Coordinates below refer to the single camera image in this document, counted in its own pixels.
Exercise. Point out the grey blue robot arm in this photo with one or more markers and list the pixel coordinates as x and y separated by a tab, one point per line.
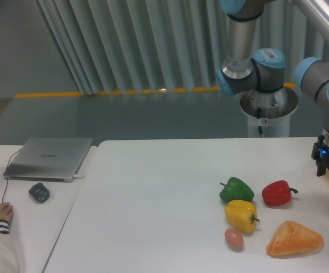
259	76

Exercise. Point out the orange triangular bread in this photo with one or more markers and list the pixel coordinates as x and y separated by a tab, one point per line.
292	238

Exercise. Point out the person's hand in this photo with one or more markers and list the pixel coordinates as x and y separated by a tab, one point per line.
6	212

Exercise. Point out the red bell pepper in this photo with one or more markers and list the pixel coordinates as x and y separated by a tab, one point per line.
277	193

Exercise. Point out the yellow bell pepper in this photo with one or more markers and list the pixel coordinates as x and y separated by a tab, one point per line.
242	215

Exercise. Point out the green bell pepper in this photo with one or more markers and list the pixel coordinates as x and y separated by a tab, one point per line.
236	189

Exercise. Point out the brown egg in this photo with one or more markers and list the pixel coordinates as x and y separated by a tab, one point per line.
234	239

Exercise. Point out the silver closed laptop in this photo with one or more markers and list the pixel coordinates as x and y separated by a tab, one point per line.
49	159

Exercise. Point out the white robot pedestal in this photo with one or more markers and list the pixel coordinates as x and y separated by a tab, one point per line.
269	114

